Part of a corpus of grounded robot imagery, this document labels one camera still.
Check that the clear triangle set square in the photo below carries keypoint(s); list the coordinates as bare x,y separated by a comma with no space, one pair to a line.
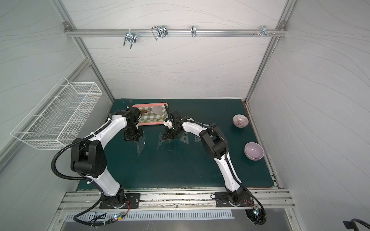
184,138

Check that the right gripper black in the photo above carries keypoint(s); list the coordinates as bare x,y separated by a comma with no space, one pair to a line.
170,135

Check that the lilac plain bowl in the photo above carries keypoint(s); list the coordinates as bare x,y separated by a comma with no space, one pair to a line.
254,151

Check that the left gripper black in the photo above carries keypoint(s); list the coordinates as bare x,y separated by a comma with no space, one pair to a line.
133,136

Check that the wooden handled cake server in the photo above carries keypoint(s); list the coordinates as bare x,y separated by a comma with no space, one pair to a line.
157,110

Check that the small metal clamp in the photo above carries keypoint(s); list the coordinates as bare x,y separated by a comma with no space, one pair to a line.
193,31

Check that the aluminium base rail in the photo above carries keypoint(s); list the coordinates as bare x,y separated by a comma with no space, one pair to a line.
206,198

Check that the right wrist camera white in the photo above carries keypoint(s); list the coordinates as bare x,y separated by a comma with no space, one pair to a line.
168,123

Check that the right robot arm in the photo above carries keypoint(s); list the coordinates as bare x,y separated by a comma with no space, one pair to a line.
216,146

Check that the metal bracket with bolts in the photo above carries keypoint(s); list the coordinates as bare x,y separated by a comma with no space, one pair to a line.
264,32

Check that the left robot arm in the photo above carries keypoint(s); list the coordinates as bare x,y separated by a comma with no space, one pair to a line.
88,158

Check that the green white checkered cloth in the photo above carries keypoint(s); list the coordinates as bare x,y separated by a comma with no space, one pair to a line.
150,117

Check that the pink plastic tray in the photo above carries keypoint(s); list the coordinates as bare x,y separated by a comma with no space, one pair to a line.
148,105

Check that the purple patterned bowl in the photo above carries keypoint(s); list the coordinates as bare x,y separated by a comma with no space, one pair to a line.
240,121

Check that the clear plastic ruler pouch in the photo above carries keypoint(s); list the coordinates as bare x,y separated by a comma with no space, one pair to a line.
140,145

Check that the metal hook clamp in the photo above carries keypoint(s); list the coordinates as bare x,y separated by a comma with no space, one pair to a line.
130,38

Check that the metal u-bolt clamp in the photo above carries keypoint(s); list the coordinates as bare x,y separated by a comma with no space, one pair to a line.
159,32

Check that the white wire basket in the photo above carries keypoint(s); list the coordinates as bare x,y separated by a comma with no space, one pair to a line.
59,117

